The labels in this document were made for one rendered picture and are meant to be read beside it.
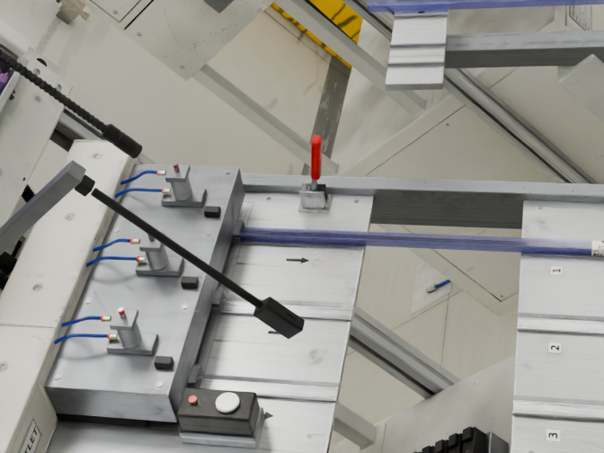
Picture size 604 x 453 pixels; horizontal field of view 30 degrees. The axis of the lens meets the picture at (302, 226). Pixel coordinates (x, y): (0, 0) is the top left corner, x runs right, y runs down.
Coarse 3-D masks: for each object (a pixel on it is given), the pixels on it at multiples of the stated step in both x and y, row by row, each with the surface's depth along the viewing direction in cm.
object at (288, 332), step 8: (264, 304) 104; (272, 304) 104; (280, 304) 105; (256, 312) 104; (264, 312) 104; (272, 312) 104; (280, 312) 104; (288, 312) 105; (264, 320) 105; (272, 320) 104; (280, 320) 104; (288, 320) 104; (296, 320) 105; (304, 320) 106; (272, 328) 105; (280, 328) 105; (288, 328) 105; (296, 328) 105; (288, 336) 106
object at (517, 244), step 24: (264, 240) 134; (288, 240) 133; (312, 240) 132; (336, 240) 132; (360, 240) 131; (384, 240) 130; (408, 240) 130; (432, 240) 129; (456, 240) 129; (480, 240) 128; (504, 240) 128; (528, 240) 128; (552, 240) 127; (576, 240) 127
